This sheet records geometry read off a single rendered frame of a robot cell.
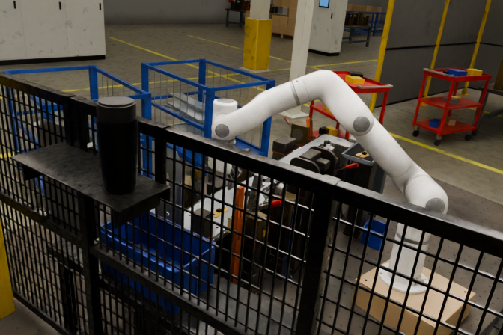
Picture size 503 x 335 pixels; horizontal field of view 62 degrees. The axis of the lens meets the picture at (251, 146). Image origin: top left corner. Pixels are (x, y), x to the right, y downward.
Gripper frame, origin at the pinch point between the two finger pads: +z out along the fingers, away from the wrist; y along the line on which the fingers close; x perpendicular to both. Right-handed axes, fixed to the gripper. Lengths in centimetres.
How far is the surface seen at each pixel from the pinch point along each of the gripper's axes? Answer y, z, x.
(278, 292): -25, 43, -8
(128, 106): -26, -48, 65
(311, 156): -20.1, -6.3, -33.4
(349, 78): 71, 19, -321
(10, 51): 728, 89, -309
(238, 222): -16.2, 5.4, 10.9
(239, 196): -16.2, -4.7, 11.2
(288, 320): -50, 10, 35
